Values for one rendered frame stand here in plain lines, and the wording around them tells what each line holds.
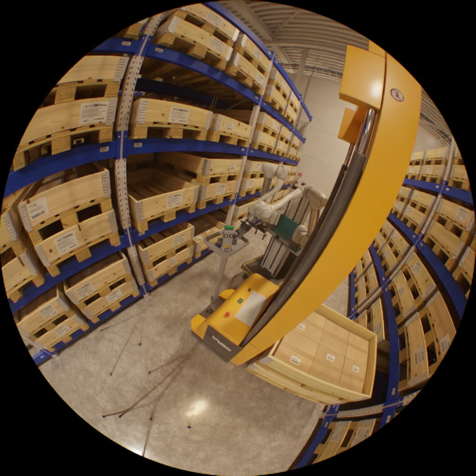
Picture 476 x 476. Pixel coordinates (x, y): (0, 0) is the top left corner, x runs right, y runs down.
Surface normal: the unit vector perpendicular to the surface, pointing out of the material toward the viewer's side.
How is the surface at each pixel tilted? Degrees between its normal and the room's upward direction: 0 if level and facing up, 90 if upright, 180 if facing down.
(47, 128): 90
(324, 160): 90
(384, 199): 90
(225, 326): 0
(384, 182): 90
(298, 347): 0
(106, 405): 0
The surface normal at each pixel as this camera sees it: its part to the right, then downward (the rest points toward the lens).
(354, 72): -0.55, 0.37
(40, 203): 0.80, 0.47
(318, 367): 0.22, -0.80
